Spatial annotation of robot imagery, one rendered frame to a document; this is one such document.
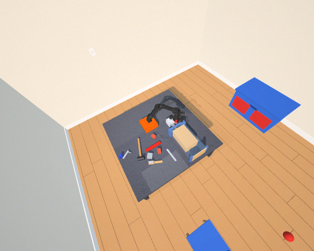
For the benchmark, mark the hammer with wooden handle and black head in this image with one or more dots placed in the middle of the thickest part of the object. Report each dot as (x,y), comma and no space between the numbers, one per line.
(140,156)

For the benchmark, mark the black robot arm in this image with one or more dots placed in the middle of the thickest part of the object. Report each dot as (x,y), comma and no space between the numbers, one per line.
(176,111)

